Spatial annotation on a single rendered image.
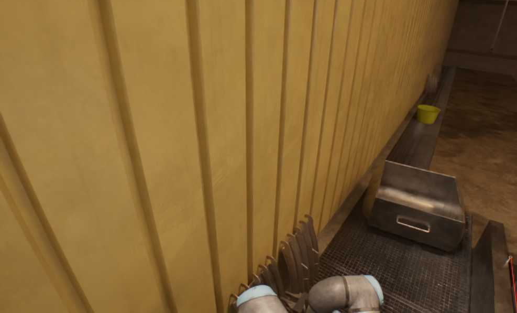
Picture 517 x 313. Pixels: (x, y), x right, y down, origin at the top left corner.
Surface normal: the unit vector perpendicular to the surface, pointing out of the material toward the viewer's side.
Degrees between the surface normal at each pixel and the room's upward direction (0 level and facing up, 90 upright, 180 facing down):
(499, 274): 0
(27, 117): 90
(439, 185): 90
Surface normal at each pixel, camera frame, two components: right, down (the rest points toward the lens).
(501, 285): 0.01, -0.89
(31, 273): 0.80, 0.29
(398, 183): -0.49, 0.40
